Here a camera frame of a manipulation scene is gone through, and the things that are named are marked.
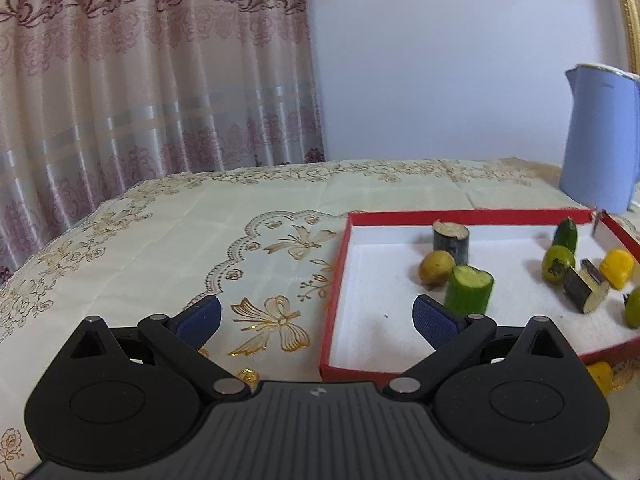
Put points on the light blue electric kettle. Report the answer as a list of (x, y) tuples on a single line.
[(600, 150)]

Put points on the cut cucumber piece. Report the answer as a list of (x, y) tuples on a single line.
[(467, 292)]

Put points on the yellow pepper piece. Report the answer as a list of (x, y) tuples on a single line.
[(600, 375)]

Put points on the gold ornate frame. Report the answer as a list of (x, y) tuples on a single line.
[(629, 20)]

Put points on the red cardboard box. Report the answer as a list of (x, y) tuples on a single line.
[(380, 280)]

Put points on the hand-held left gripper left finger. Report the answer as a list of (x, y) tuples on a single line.
[(200, 320)]

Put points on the pink floral curtain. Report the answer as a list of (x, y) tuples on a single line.
[(150, 85)]

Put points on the green orange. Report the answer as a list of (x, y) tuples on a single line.
[(634, 310), (556, 265)]

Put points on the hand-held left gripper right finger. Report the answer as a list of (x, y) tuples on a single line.
[(432, 322)]

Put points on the dark purple sugarcane piece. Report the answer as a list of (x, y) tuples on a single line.
[(582, 287), (450, 245)]

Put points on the large tan longan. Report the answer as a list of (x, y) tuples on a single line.
[(435, 270)]

